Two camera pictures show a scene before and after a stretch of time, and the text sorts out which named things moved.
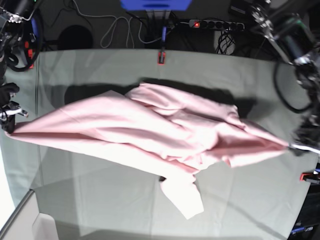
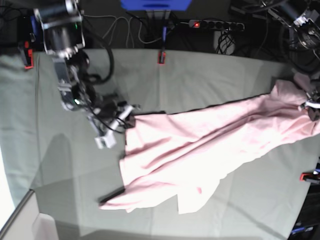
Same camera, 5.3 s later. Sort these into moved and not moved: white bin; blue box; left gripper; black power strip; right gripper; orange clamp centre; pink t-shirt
Moved: pink t-shirt; left gripper; right gripper
Not moved: white bin; blue box; orange clamp centre; black power strip
